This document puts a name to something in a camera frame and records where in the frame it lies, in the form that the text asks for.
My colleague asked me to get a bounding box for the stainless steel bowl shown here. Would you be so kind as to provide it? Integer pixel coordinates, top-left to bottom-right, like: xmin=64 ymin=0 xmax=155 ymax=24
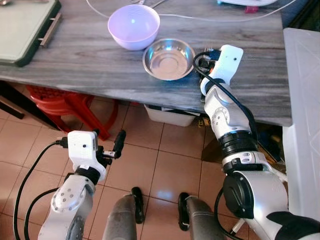
xmin=142 ymin=38 xmax=196 ymax=82

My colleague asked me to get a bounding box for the red plastic stool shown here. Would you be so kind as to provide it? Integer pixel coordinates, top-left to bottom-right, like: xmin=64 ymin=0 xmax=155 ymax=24
xmin=26 ymin=85 xmax=120 ymax=141

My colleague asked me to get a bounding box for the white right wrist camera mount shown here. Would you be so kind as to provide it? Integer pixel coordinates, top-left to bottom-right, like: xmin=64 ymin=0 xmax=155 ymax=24
xmin=209 ymin=44 xmax=245 ymax=87

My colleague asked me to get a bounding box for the green tray with metal handle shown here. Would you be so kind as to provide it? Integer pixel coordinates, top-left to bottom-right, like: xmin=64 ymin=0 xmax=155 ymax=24
xmin=0 ymin=0 xmax=63 ymax=68

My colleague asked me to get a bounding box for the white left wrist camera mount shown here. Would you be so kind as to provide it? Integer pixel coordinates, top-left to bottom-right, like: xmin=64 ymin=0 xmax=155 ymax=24
xmin=67 ymin=130 xmax=100 ymax=172

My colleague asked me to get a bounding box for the long black left arm cable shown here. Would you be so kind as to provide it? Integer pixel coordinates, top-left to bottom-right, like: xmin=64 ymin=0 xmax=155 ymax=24
xmin=13 ymin=140 xmax=69 ymax=240

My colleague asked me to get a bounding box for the grey robot leg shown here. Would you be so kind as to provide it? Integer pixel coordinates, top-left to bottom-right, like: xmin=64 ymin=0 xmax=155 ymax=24
xmin=102 ymin=187 xmax=146 ymax=240
xmin=178 ymin=192 xmax=229 ymax=240

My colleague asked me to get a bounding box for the dark wooden bar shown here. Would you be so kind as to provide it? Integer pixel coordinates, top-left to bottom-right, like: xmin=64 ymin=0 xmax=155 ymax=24
xmin=0 ymin=80 xmax=27 ymax=120

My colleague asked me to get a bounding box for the lilac plastic bowl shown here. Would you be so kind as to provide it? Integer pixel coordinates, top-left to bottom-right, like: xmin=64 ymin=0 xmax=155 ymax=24
xmin=107 ymin=4 xmax=161 ymax=51

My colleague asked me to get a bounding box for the white appliance with blue edge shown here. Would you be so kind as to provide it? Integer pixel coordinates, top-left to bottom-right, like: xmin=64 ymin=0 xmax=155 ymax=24
xmin=216 ymin=0 xmax=279 ymax=7

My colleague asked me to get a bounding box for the grey left robot leg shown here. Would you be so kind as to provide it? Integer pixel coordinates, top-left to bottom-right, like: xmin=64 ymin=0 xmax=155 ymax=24
xmin=102 ymin=187 xmax=146 ymax=240

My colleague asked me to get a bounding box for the grey right robot leg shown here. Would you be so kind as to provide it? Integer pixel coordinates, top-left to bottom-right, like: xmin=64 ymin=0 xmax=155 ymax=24
xmin=178 ymin=192 xmax=229 ymax=240

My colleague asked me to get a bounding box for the short black left arm cable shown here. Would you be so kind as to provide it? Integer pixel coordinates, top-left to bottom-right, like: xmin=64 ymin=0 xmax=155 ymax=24
xmin=23 ymin=187 xmax=62 ymax=240

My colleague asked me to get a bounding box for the white plastic bin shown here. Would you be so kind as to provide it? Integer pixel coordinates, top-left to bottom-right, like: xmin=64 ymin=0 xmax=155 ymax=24
xmin=144 ymin=104 xmax=197 ymax=128

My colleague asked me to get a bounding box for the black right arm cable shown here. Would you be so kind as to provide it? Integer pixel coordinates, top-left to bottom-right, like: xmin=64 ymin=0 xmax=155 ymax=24
xmin=193 ymin=51 xmax=259 ymax=142

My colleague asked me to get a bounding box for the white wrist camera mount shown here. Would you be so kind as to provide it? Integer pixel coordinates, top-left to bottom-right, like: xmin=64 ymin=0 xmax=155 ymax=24
xmin=67 ymin=130 xmax=100 ymax=172
xmin=209 ymin=44 xmax=245 ymax=87

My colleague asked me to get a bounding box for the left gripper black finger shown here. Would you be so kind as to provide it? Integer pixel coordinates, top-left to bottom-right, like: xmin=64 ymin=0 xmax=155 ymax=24
xmin=113 ymin=129 xmax=127 ymax=157

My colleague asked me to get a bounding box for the thin white cable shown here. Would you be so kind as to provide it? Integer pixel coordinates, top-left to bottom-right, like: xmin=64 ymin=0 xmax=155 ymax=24
xmin=86 ymin=0 xmax=299 ymax=23

